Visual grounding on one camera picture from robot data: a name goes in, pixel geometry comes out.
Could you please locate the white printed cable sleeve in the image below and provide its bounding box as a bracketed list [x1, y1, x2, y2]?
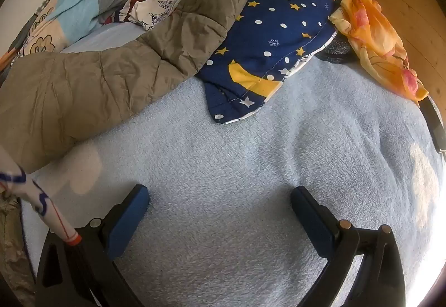
[0, 147, 83, 245]

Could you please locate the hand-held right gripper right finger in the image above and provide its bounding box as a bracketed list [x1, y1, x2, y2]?
[290, 186, 406, 307]

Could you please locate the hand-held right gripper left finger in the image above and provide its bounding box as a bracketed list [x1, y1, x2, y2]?
[35, 184, 151, 307]

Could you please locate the orange floral cloth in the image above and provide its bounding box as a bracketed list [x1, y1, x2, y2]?
[328, 0, 430, 102]

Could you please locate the blue starry pillow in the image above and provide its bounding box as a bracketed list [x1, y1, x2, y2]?
[195, 0, 340, 125]

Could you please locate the light blue fleece blanket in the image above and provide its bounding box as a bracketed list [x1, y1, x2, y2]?
[21, 23, 446, 307]

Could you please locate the dark patterned cloth item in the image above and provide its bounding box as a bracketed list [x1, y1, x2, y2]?
[315, 37, 354, 64]

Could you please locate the white city print pillow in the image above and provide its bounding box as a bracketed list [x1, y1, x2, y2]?
[101, 0, 237, 32]

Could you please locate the khaki puffer jacket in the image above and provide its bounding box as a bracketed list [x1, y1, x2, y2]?
[0, 0, 252, 175]

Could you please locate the black object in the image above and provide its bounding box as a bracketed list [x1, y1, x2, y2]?
[420, 96, 446, 154]

